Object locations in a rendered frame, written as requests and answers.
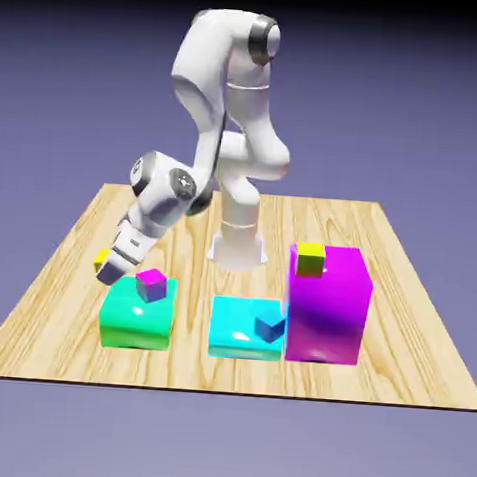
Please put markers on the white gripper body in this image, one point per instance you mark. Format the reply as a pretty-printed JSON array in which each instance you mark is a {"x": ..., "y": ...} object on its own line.
[{"x": 122, "y": 254}]

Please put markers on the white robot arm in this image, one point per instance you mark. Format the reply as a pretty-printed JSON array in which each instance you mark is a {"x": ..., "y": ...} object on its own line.
[{"x": 240, "y": 102}]

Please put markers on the small yellow cube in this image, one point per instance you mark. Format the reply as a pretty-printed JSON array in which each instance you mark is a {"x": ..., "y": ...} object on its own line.
[
  {"x": 100, "y": 259},
  {"x": 311, "y": 259}
]

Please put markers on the small magenta cube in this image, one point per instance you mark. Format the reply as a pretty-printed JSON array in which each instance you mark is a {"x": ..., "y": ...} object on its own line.
[{"x": 151, "y": 284}]

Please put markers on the small blue cube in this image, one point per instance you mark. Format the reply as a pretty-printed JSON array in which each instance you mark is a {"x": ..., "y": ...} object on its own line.
[{"x": 270, "y": 327}]

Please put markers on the large green box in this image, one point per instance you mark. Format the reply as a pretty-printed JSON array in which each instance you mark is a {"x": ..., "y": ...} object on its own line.
[{"x": 136, "y": 319}]

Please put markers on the large cyan box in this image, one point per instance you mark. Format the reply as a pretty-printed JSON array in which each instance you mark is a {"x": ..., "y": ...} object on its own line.
[{"x": 236, "y": 326}]

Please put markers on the large magenta box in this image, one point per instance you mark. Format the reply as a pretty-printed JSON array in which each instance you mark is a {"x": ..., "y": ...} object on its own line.
[{"x": 329, "y": 309}]

